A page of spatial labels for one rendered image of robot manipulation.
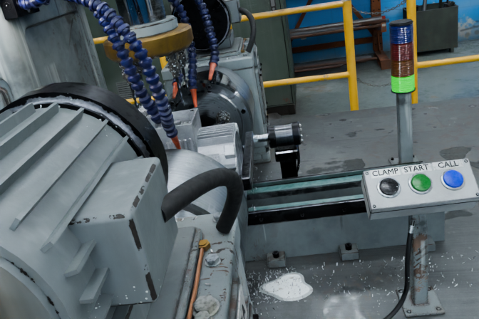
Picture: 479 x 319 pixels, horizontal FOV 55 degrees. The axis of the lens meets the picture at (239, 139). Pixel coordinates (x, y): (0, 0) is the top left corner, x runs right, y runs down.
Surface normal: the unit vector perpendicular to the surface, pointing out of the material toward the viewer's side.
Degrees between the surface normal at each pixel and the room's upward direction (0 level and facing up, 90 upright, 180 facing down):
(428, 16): 90
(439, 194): 38
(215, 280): 0
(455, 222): 0
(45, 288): 90
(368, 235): 90
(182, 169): 21
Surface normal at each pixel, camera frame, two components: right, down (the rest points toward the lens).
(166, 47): 0.54, 0.24
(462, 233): -0.17, -0.91
